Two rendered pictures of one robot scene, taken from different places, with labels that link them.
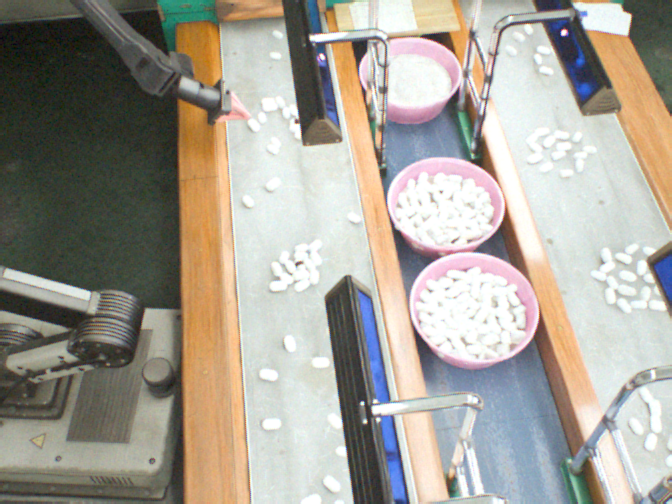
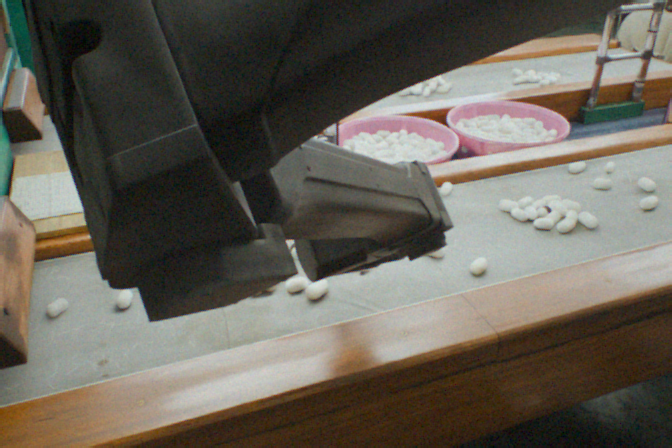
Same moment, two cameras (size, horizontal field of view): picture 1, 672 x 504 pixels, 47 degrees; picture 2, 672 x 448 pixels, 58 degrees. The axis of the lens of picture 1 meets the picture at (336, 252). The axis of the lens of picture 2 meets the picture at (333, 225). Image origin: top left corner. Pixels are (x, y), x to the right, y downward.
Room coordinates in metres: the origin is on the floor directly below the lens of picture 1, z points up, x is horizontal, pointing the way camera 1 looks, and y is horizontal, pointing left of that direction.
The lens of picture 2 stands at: (1.54, 0.87, 1.26)
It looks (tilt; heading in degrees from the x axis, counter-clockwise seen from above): 30 degrees down; 255
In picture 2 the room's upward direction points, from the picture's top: straight up
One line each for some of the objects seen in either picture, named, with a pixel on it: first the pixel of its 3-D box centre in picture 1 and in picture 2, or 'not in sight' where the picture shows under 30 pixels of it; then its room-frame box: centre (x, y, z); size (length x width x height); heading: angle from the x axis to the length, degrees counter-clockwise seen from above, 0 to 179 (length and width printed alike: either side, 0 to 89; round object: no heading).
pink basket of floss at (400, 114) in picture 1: (409, 84); not in sight; (1.55, -0.21, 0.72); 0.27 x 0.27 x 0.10
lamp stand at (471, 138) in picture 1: (510, 70); not in sight; (1.39, -0.43, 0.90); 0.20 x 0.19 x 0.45; 6
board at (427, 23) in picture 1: (396, 17); (57, 188); (1.76, -0.19, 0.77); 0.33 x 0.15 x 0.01; 96
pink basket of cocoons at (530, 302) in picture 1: (471, 316); (504, 139); (0.83, -0.28, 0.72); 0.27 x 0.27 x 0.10
